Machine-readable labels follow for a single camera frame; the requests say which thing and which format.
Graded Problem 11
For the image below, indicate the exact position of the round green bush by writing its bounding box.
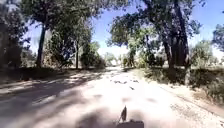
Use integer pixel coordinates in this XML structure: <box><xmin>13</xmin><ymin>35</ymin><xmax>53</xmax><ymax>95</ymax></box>
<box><xmin>79</xmin><ymin>41</ymin><xmax>107</xmax><ymax>70</ymax></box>

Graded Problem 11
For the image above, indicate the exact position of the pale dirt path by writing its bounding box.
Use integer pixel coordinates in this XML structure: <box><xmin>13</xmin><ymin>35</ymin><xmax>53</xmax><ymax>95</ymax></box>
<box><xmin>0</xmin><ymin>66</ymin><xmax>224</xmax><ymax>128</ymax></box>

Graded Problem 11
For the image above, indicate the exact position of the slim tree with thin trunk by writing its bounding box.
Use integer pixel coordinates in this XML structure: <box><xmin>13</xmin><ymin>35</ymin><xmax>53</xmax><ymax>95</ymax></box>
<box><xmin>53</xmin><ymin>19</ymin><xmax>96</xmax><ymax>70</ymax></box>

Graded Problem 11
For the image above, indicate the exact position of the robot's own part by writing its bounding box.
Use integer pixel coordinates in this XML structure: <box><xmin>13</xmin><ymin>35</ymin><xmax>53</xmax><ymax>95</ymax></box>
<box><xmin>115</xmin><ymin>105</ymin><xmax>145</xmax><ymax>128</ymax></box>

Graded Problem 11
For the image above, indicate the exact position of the large tree with thick trunk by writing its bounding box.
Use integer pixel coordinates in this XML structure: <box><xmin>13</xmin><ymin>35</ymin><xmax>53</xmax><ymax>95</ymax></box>
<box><xmin>108</xmin><ymin>0</ymin><xmax>208</xmax><ymax>73</ymax></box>

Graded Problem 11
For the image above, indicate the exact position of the tall tree with leaning trunk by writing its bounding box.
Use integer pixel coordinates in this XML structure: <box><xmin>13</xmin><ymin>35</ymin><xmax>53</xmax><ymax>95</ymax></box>
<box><xmin>19</xmin><ymin>0</ymin><xmax>101</xmax><ymax>69</ymax></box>

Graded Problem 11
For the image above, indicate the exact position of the shaded grass verge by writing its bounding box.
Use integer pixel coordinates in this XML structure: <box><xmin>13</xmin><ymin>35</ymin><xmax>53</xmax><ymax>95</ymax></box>
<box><xmin>133</xmin><ymin>66</ymin><xmax>224</xmax><ymax>105</ymax></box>

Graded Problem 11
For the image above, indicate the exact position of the dry grass strip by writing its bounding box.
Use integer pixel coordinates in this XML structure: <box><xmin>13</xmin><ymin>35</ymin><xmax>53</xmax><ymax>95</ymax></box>
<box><xmin>0</xmin><ymin>67</ymin><xmax>101</xmax><ymax>86</ymax></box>

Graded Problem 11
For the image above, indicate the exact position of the group of green bushes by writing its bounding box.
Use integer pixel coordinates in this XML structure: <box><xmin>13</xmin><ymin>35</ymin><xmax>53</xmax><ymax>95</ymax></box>
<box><xmin>189</xmin><ymin>23</ymin><xmax>224</xmax><ymax>69</ymax></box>

